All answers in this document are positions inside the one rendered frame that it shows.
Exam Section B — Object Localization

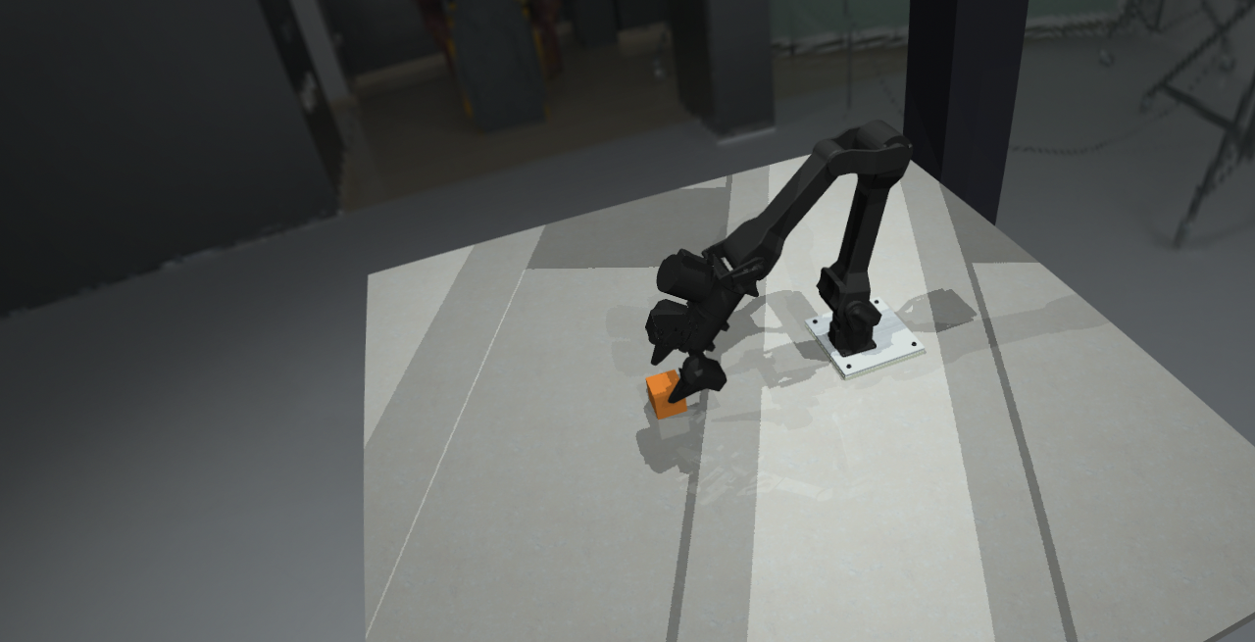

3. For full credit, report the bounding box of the orange block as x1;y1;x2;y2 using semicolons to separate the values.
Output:
646;370;686;420

